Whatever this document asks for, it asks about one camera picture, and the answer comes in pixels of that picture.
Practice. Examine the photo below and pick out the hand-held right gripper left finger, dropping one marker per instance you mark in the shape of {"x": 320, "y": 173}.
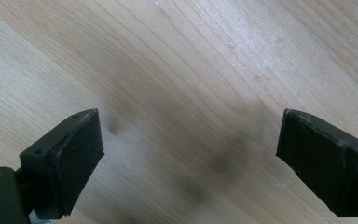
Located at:
{"x": 65, "y": 161}

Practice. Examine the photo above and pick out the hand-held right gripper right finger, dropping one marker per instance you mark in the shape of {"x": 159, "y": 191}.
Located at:
{"x": 326, "y": 161}

